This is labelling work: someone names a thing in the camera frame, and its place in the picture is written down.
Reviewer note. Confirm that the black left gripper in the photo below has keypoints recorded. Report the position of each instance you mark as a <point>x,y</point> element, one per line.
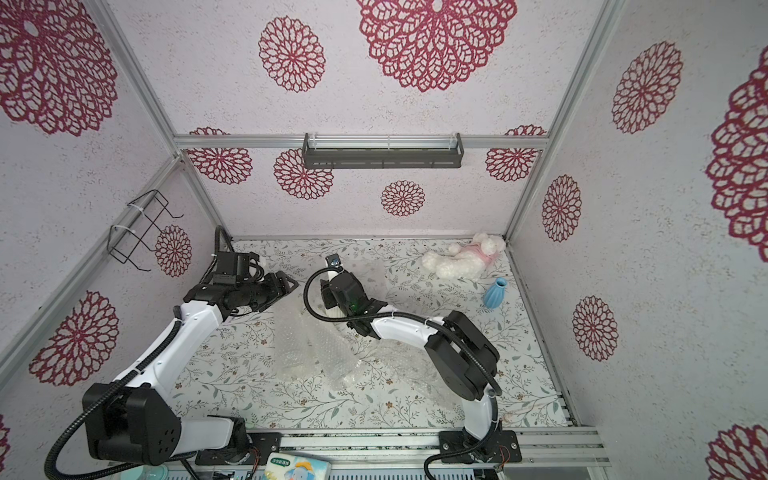
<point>278,288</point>

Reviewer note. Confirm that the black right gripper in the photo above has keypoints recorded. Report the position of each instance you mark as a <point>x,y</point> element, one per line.
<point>335,289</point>

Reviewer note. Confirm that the bubble wrap sheet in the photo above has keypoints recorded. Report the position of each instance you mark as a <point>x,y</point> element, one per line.
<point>293,352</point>

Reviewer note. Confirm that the bubble wrap around vase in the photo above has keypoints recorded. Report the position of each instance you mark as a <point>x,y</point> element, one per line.
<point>350,361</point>

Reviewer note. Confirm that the blue vase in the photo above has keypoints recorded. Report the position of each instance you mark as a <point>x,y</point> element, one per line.
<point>495,294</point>

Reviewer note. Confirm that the white cream vase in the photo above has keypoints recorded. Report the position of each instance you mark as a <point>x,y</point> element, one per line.
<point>332,309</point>

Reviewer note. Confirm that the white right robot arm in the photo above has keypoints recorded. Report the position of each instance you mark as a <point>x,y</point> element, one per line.
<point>464,358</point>

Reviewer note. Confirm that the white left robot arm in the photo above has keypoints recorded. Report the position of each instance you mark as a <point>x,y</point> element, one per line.
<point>130,421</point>

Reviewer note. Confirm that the white plush dog pink shirt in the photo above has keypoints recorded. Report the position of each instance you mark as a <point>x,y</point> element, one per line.
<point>467,261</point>

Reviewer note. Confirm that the tissue pack with cartoon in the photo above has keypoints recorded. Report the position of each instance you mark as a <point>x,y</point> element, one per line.
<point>281,466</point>

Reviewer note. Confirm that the black wire wall basket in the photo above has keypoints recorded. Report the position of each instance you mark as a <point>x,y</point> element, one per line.
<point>124,240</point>

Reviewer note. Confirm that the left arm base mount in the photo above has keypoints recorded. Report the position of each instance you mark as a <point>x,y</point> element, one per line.
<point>258,447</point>

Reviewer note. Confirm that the black wall shelf rack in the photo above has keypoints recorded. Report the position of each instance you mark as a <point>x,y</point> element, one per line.
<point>360,153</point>

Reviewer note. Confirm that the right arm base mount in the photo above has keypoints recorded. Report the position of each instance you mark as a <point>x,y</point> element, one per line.
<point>502,447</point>

